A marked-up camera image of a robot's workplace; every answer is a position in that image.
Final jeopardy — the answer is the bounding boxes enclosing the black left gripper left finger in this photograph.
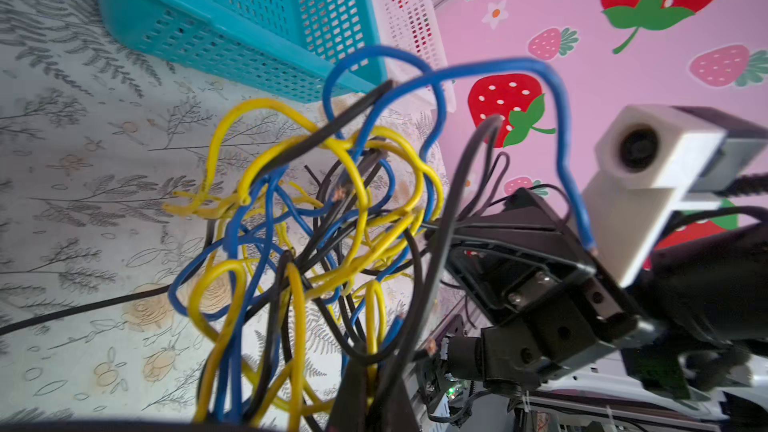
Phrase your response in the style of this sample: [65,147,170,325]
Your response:
[0,418,337,432]

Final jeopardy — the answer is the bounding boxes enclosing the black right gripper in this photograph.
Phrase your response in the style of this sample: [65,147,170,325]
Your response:
[441,189,662,390]

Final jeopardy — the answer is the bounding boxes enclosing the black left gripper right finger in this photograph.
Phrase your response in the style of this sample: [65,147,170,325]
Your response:
[325,360,422,432]

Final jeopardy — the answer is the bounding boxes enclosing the yellow blue black cables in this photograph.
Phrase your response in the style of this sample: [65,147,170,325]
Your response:
[161,44,598,432]

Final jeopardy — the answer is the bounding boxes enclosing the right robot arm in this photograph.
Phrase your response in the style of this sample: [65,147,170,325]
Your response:
[417,187,767,431]

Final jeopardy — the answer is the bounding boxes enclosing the right white plastic basket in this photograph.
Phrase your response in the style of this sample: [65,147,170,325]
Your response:
[372,0,448,114]

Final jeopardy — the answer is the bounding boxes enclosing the teal plastic basket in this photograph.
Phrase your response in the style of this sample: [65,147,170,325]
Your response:
[98,0,380,103]

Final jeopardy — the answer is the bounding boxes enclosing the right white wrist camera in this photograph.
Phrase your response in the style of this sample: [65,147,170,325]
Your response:
[582,105,767,287]

